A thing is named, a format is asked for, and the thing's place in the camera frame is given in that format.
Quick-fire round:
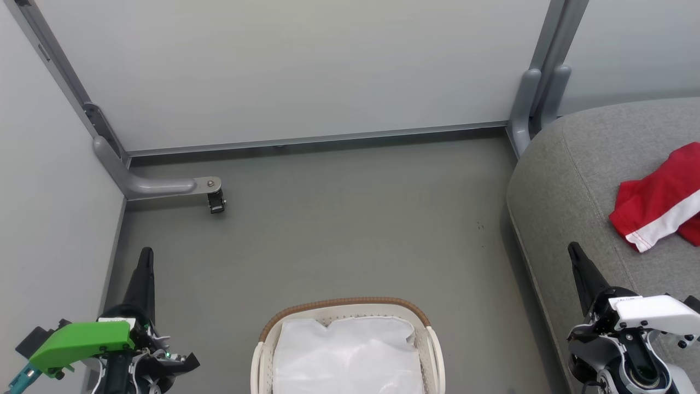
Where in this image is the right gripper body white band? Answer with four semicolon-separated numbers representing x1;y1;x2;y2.
593;288;700;349

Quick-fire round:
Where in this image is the grey partition support foot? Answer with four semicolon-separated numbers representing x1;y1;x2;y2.
92;136;223;201

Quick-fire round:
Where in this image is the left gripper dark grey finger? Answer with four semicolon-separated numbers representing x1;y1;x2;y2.
122;247;156;324
164;352;201;379

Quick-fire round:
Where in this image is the white laundry basket brown rim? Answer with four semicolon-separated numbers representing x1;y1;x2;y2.
250;297;446;394

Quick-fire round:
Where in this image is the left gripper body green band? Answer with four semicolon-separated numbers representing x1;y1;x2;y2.
15;305;171;380

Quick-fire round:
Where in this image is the red garment with white trim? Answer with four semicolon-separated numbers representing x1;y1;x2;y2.
609;142;700;253

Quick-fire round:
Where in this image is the grey fabric sofa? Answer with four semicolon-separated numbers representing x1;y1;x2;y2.
506;98;700;394

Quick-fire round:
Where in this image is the white basket liner cloth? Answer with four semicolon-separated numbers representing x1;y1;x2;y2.
272;316;426;394

